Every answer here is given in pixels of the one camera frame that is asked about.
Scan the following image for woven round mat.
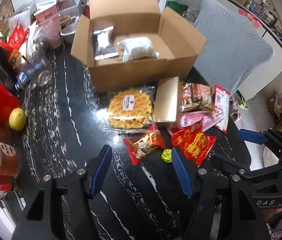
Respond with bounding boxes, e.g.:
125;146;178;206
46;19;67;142
0;0;14;33

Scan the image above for grey leaf-pattern covered chair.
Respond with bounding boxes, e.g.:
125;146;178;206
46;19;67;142
193;0;260;94

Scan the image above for clear glass measuring jug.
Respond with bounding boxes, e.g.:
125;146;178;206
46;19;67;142
21;43;53;87

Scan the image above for silver foil snack packet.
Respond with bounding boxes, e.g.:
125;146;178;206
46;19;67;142
93;25;119;61

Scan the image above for white patterned snack pouch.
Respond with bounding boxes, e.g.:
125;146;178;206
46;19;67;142
117;36;160;62

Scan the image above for red gold-lettered snack packet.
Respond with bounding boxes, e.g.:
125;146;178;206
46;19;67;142
171;127;216;167

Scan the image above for packaged yellow waffles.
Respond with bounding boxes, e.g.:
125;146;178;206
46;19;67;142
106;85;157;133

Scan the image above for yellow lemon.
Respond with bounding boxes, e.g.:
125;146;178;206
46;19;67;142
9;108;26;131

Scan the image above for brown green meat snack packet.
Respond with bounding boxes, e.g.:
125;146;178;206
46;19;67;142
181;83;215;113

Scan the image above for green bag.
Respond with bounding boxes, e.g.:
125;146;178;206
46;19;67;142
165;1;189;15

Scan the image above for open cardboard box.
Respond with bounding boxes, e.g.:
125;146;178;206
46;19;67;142
71;0;206;93

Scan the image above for green slipper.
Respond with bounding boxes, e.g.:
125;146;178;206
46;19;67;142
237;98;248;110

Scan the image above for pink slipper far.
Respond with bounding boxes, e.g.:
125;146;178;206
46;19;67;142
229;96;237;108

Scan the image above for pink slipper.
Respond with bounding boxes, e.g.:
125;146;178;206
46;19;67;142
229;96;237;108
230;109;241;123

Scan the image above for green lollipop yellow stick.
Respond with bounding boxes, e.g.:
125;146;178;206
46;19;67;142
161;149;172;163

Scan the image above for red white long snack packet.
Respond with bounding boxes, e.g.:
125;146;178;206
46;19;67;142
214;85;230;134

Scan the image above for pink slipper near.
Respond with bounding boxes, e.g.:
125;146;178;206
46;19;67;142
230;109;241;123

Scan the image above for white cabinet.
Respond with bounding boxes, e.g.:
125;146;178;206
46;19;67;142
216;0;282;100

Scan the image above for pink paper cup stack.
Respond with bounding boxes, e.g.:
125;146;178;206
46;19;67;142
34;3;63;48

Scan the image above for small red cartoon snack packet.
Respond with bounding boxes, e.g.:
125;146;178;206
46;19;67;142
123;132;166;166

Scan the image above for red foil bag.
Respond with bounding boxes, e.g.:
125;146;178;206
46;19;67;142
8;22;29;50

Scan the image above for small brown cardboard box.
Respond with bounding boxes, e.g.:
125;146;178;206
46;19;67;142
153;76;182;127

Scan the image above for steel bowl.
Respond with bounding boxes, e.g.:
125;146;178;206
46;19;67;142
60;24;78;44

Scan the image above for pink rose cone packet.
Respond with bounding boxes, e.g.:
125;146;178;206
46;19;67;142
180;111;223;132

